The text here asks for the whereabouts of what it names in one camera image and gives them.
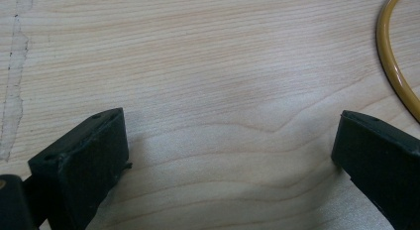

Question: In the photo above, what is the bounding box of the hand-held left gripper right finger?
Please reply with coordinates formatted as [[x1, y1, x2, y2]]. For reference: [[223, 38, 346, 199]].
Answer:
[[331, 109, 420, 230]]

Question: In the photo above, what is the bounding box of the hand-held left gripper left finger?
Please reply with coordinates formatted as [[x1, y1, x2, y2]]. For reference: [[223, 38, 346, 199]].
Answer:
[[27, 107, 133, 230]]

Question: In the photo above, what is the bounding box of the yellow ring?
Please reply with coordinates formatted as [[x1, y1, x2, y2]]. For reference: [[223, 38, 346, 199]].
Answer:
[[375, 0, 420, 124]]

